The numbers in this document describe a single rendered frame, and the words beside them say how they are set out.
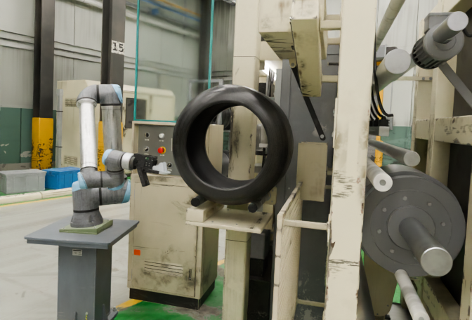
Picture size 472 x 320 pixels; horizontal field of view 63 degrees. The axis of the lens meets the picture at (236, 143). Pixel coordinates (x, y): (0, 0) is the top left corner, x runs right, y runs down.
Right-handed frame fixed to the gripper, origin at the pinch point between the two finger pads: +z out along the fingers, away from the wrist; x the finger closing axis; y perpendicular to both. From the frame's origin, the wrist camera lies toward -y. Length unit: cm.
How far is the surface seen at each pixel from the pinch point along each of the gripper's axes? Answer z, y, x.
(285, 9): 52, 78, -36
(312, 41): 64, 68, -33
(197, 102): 14.0, 38.4, -11.7
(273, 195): 53, -4, 24
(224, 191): 34.3, -0.1, -12.2
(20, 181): -390, -131, 330
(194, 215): 21.6, -14.8, -11.1
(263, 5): 44, 79, -36
